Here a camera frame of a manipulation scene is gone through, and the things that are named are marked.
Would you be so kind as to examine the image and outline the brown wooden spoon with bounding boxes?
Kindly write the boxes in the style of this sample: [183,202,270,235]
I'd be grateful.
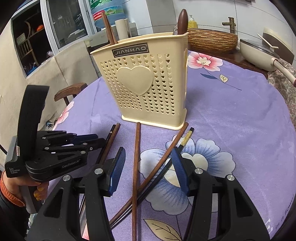
[177,9,188,35]

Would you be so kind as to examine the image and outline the glass cabinet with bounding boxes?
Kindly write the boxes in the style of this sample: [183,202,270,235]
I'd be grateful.
[11,0,95,76]

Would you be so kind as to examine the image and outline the wooden chair back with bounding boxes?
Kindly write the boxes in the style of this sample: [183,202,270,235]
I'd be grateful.
[54,83,88,105]

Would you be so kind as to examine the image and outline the woven brown basket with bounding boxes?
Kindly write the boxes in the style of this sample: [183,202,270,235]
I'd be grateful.
[188,29,238,53]

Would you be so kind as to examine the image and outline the purple floral tablecloth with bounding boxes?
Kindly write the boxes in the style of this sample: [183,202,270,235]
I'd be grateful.
[54,58,295,240]

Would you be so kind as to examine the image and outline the left hand yellow nails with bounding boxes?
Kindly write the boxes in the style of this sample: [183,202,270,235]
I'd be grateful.
[1,171,49,207]

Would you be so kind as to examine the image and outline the brass faucet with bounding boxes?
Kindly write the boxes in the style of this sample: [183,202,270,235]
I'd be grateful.
[222,17,236,34]

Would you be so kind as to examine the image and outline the cream frying pan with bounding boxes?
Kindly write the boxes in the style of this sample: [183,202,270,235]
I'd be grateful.
[240,34,295,87]

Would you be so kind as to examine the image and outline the yellow soap bottle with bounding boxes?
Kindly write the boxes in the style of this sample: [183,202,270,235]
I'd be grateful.
[188,15,198,30]

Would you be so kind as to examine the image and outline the cream plastic utensil holder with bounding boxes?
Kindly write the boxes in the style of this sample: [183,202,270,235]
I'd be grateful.
[91,32,188,130]

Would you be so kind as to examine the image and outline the blue water jug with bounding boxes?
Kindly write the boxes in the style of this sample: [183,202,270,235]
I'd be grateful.
[89,0,126,29]

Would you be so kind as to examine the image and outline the black chopstick gold band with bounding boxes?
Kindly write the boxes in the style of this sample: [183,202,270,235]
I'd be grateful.
[110,127,195,229]

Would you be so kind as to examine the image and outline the brown wooden chopstick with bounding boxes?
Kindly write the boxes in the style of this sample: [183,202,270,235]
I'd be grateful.
[101,11,117,45]
[132,122,141,241]
[79,123,120,235]
[109,122,189,225]

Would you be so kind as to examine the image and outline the black chopstick silver band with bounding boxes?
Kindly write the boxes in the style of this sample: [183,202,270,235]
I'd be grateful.
[79,125,116,214]

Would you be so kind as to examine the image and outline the floral cloth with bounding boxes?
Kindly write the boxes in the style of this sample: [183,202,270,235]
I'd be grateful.
[267,57,296,127]

